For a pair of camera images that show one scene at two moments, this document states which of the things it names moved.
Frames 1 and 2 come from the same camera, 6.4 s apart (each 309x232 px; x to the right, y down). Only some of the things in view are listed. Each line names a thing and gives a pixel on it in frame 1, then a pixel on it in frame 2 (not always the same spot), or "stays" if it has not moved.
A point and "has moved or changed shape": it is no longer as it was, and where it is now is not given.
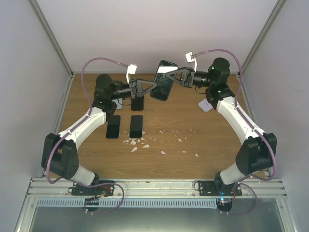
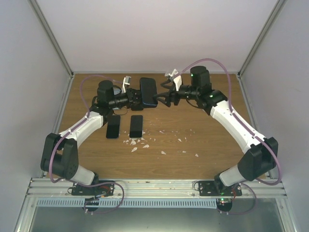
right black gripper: x=187 y=76 to x=173 y=94
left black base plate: x=77 y=190 stays
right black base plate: x=217 y=188 stays
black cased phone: x=137 y=103 stays
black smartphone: x=136 y=126 stays
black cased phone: x=164 y=83 has moved or changed shape
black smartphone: x=113 y=127 stays
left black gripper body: x=133 y=85 to x=130 y=98
